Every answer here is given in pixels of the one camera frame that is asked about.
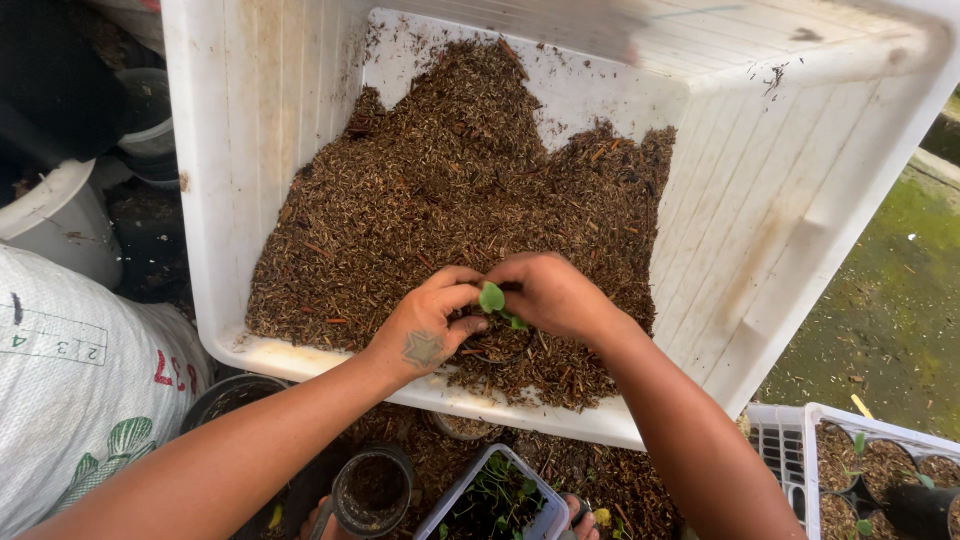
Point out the person's left hand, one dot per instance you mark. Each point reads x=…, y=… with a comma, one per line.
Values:
x=416, y=337

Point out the person's right hand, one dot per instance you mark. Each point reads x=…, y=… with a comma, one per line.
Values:
x=562, y=296

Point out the person's right fingers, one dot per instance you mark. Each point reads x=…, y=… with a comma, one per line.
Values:
x=510, y=279

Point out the small black plastic pot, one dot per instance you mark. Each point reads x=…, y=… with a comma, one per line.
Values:
x=499, y=346

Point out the green seedling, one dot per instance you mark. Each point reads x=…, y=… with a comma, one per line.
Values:
x=492, y=298

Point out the heap of brown potting mix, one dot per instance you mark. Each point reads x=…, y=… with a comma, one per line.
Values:
x=450, y=187

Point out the bunch of green seedlings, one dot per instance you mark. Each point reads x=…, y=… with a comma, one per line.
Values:
x=499, y=499

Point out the spilled brown potting mix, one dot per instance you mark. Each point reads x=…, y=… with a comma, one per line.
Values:
x=600, y=480

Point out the clear plastic seedling container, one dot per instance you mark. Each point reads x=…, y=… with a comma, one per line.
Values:
x=551, y=517

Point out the person's right foot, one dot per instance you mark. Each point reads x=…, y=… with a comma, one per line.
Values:
x=583, y=521

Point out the person's foot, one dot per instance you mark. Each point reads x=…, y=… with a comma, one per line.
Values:
x=583, y=521
x=315, y=521

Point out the yellow leaf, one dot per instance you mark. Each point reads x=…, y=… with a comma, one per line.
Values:
x=601, y=517

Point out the large white plastic tub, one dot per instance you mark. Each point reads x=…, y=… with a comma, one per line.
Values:
x=255, y=150

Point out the person's left foot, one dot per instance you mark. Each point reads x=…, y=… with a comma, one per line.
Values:
x=315, y=521

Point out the white plastic crate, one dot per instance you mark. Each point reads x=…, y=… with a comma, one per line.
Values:
x=780, y=450

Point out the black filled pot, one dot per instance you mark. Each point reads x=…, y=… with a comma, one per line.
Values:
x=836, y=517
x=941, y=471
x=885, y=465
x=834, y=454

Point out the yellow stick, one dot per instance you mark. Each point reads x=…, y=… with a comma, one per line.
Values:
x=862, y=406

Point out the stack of plastic pots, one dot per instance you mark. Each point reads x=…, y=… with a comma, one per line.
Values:
x=148, y=120

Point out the white printed woven sack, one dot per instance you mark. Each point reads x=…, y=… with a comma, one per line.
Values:
x=75, y=390

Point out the white plastic bucket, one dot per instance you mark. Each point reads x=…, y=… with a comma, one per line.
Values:
x=64, y=221

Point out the empty black pot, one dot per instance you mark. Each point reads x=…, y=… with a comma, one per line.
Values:
x=919, y=510

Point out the black plastic bag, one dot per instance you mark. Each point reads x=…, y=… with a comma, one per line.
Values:
x=52, y=82

